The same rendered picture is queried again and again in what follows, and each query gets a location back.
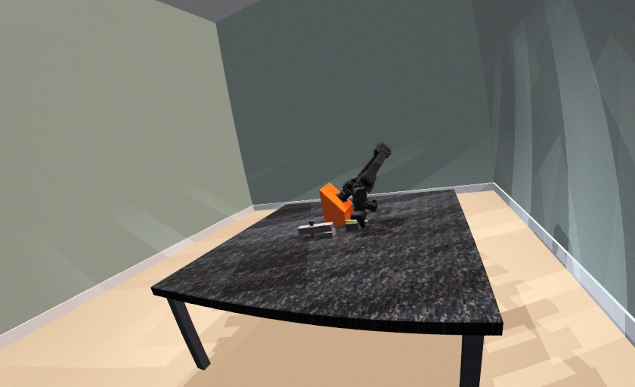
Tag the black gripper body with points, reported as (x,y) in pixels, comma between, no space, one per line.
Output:
(358,213)

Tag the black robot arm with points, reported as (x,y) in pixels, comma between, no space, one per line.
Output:
(363,182)

